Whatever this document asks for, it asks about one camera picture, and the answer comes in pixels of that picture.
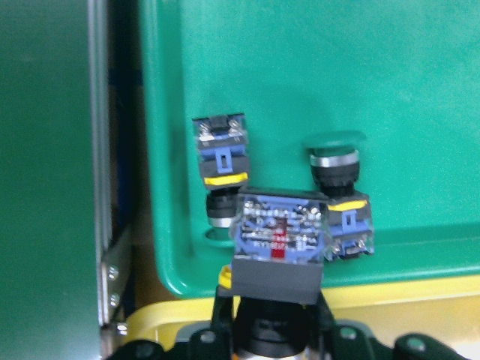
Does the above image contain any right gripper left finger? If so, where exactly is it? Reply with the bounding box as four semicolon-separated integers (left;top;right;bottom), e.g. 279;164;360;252
175;285;235;359

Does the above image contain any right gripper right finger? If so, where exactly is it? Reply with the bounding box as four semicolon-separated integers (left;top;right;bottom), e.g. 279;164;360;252
307;292;379;359

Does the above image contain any green plastic tray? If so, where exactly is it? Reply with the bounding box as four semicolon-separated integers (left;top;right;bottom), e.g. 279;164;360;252
139;1;479;298

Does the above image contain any yellow push button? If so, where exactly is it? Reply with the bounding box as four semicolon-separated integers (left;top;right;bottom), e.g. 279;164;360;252
229;187;327;359

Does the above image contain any green push button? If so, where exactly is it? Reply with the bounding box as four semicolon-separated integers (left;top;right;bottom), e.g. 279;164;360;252
302;130;374;261
192;113;251;241

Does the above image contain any yellow plastic tray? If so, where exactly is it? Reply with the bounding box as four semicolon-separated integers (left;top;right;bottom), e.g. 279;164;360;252
125;275;479;359

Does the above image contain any green conveyor belt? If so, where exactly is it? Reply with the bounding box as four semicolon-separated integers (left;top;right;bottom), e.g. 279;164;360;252
1;1;116;359

